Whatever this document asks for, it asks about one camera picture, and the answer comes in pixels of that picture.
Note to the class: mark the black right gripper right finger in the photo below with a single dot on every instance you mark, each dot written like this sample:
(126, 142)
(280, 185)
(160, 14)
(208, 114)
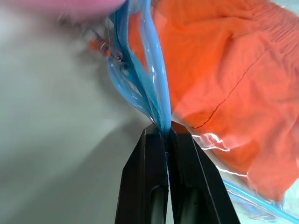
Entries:
(194, 182)

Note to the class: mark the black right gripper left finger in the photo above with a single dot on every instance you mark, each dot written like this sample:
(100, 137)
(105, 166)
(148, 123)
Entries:
(142, 177)

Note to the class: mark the clear plastic pouch blue trim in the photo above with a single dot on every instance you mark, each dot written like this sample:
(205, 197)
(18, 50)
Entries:
(149, 77)

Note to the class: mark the orange cloth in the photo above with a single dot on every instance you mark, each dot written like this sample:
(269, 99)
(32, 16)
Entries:
(224, 77)

